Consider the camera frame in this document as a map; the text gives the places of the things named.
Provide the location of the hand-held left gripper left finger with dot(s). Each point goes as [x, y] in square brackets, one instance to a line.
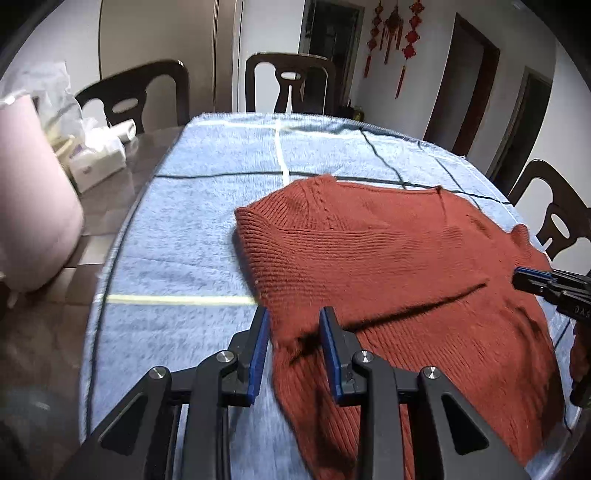
[258, 355]

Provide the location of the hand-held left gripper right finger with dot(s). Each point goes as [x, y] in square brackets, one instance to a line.
[330, 355]

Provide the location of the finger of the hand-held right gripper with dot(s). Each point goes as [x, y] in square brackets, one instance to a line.
[535, 286]
[533, 273]

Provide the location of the rust red knit sweater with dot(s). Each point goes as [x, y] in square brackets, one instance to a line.
[392, 258]

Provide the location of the dark wooden chair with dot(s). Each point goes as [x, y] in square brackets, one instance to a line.
[161, 92]
[531, 184]
[263, 83]

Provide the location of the blue plaid blanket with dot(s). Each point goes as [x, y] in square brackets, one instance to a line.
[184, 230]

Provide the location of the narrow dark doorway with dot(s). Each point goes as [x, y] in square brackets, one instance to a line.
[521, 124]

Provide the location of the brown wooden door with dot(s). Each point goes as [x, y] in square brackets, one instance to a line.
[461, 87]

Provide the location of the white tissue pack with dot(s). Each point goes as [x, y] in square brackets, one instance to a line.
[94, 164]

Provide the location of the red knot ornament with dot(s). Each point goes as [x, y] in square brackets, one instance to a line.
[412, 46]
[393, 27]
[374, 39]

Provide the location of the white roll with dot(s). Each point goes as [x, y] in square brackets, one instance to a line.
[123, 130]

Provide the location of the pink electric kettle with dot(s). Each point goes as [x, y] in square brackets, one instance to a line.
[32, 194]

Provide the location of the dark open doorway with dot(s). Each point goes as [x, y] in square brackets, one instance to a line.
[330, 41]

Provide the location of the clear plastic bag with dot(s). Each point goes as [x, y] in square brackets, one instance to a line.
[51, 92]

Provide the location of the beige refrigerator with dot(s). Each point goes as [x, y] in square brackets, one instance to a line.
[166, 32]

